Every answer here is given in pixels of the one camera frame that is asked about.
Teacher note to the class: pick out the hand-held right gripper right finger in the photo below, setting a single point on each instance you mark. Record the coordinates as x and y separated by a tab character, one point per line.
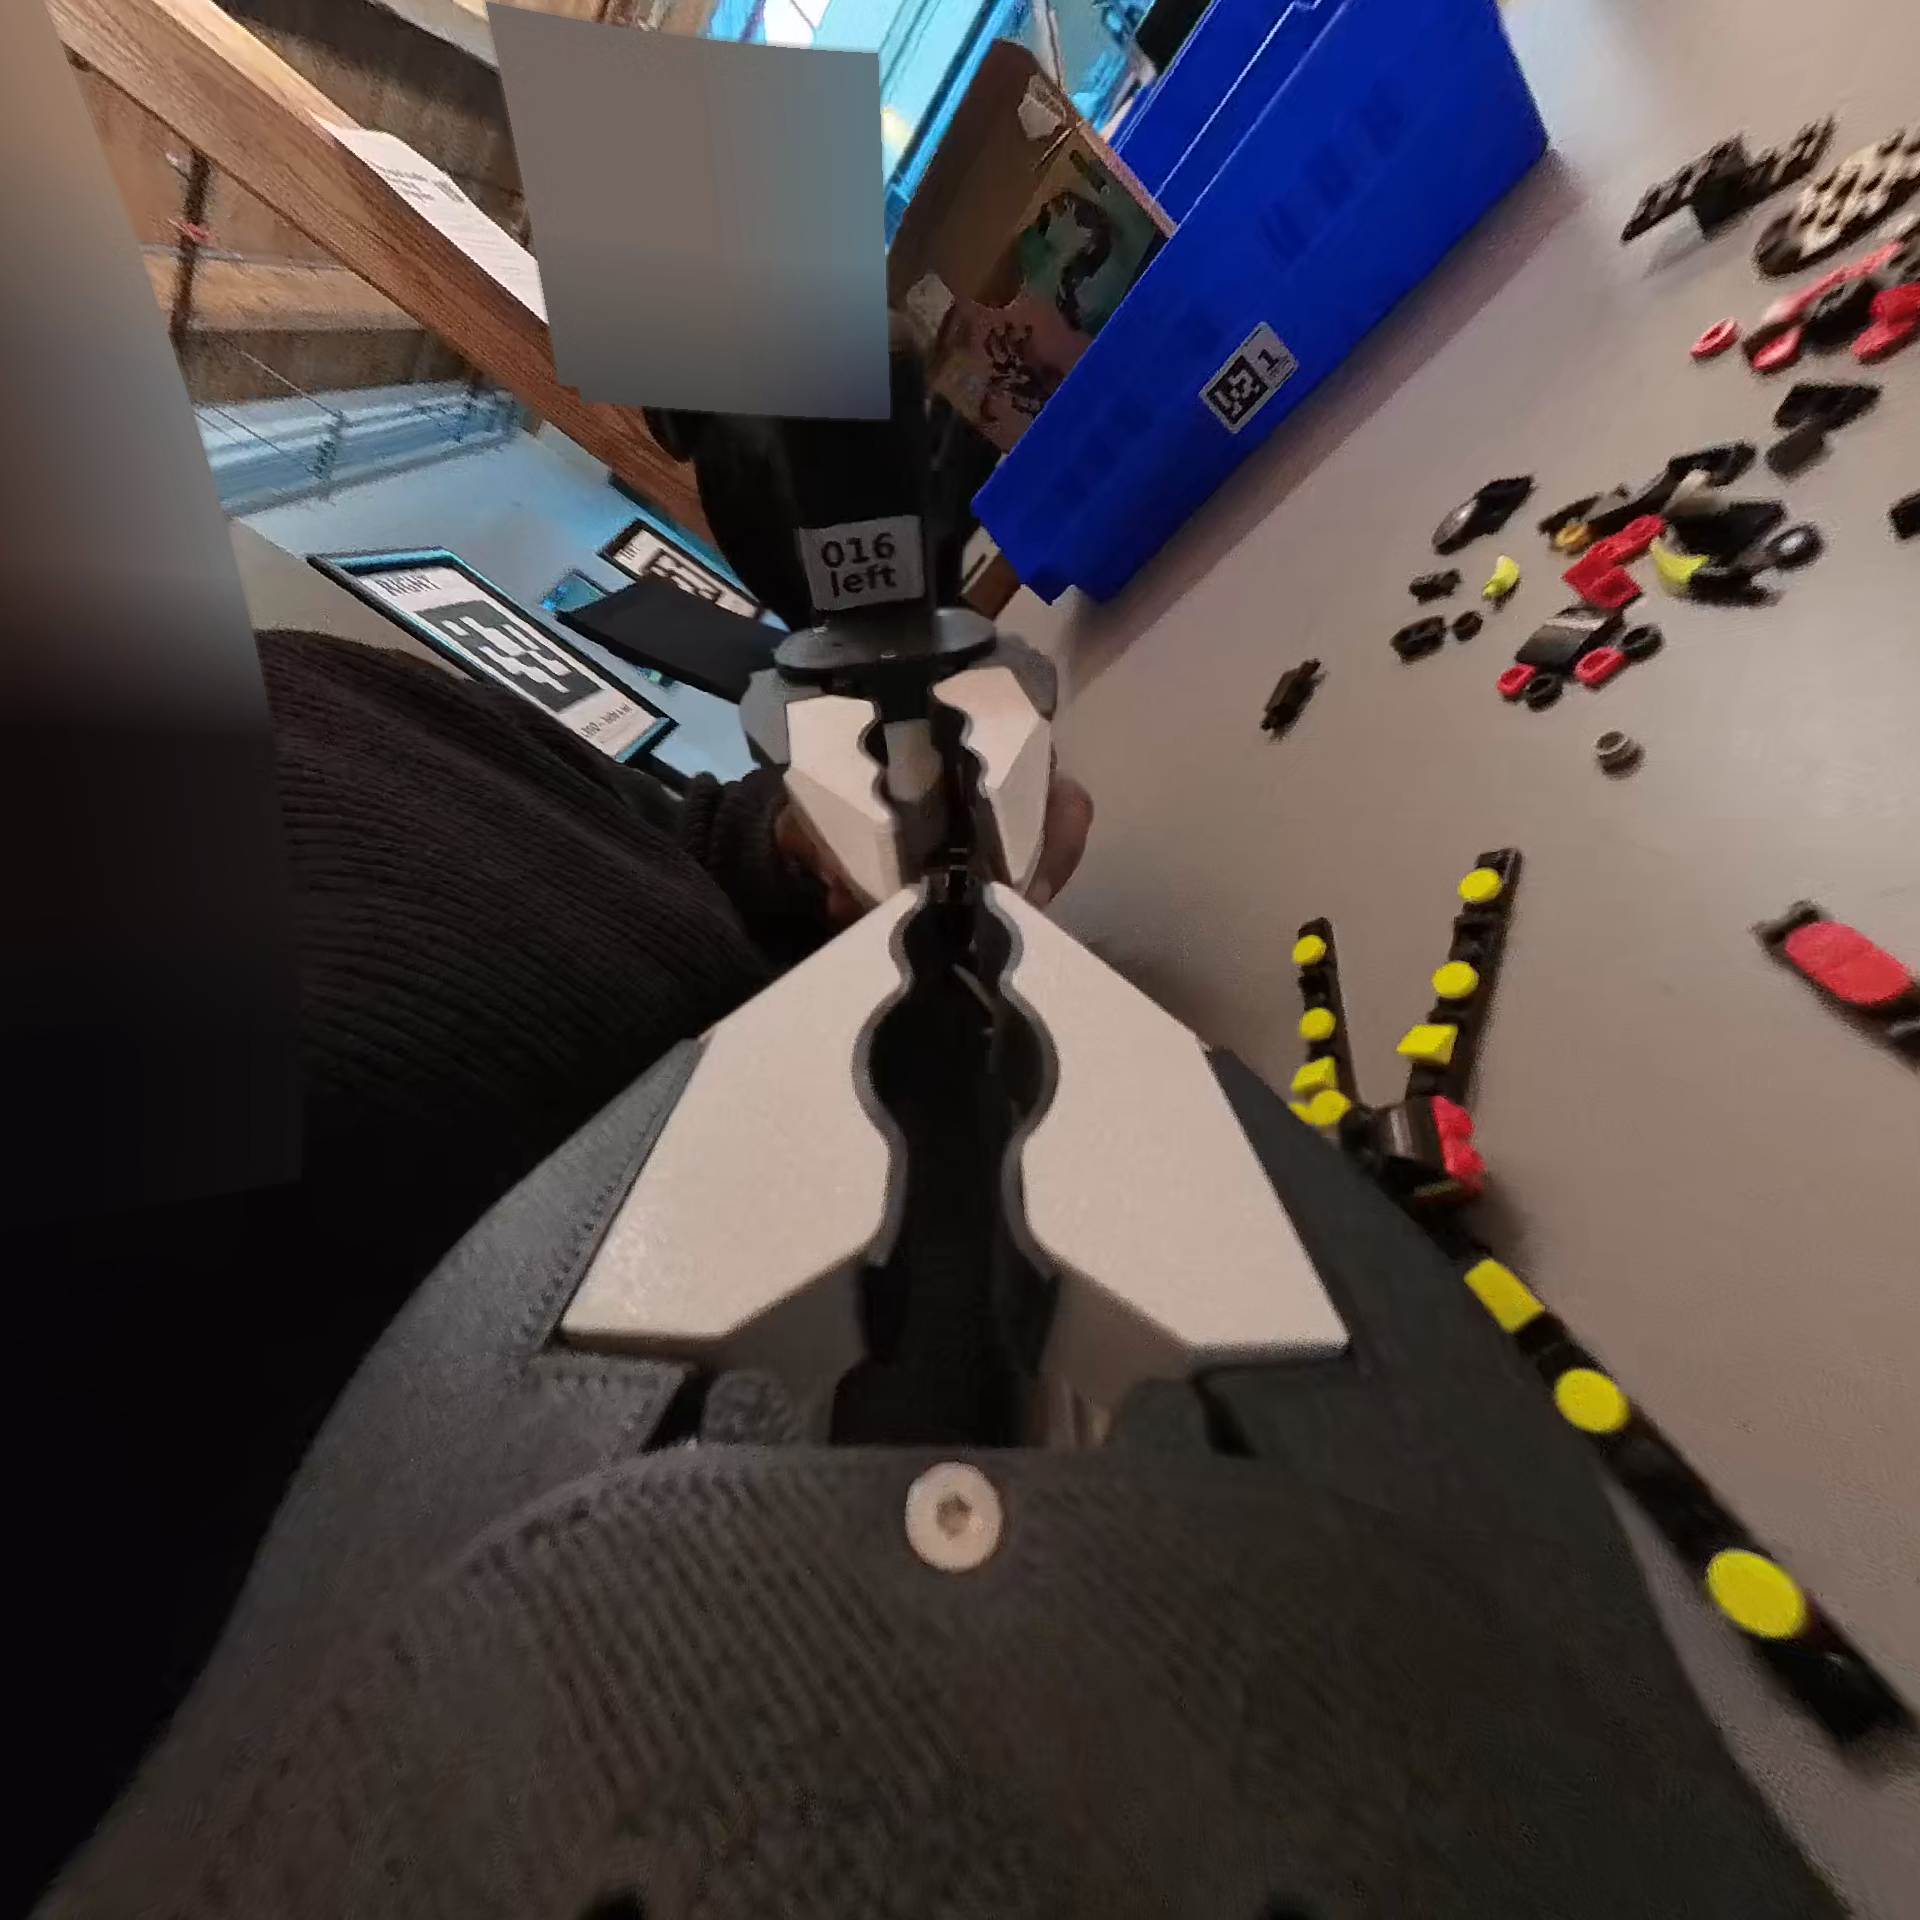
1171	1200

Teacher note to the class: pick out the grey round lego stud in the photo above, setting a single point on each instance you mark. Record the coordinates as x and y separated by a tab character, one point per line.
1617	750

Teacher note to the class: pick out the black flat pad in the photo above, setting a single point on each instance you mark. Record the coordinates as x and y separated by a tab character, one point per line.
674	638

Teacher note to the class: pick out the printed cardboard box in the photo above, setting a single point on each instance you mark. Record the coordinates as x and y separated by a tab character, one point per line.
1049	253

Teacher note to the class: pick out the small black lego clip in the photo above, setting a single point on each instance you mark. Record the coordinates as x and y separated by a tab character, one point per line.
1290	697

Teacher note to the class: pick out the small framed marker sign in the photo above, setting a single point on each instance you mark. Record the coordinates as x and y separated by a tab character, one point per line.
681	570

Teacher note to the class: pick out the blue plastic bin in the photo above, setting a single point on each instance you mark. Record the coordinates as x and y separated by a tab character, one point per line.
1320	224

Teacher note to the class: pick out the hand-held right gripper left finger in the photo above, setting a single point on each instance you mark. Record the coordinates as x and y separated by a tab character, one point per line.
734	1184

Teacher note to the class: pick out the scattered loose lego pieces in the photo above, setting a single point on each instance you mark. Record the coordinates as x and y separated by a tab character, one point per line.
1612	579

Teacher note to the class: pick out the black yellow lego model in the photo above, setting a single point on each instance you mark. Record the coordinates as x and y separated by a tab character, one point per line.
1402	1131

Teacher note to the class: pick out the wooden beam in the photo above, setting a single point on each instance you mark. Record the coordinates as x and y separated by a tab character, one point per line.
270	149

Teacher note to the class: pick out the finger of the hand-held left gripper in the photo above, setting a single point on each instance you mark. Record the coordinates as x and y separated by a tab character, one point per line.
826	780
1013	750

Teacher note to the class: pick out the small black lego part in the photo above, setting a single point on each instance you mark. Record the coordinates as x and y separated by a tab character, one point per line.
953	882

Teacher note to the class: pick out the black red lego plate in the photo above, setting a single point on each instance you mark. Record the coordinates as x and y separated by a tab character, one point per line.
1845	961

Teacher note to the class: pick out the large framed marker sign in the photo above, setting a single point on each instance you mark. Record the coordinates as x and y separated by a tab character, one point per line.
494	645

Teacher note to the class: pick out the person's left forearm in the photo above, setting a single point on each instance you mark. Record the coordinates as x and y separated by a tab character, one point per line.
494	900

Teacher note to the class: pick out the white paper sheet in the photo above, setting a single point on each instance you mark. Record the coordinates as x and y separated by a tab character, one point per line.
435	210

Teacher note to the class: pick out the person's left hand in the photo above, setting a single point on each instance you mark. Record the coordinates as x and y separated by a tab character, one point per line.
1067	840

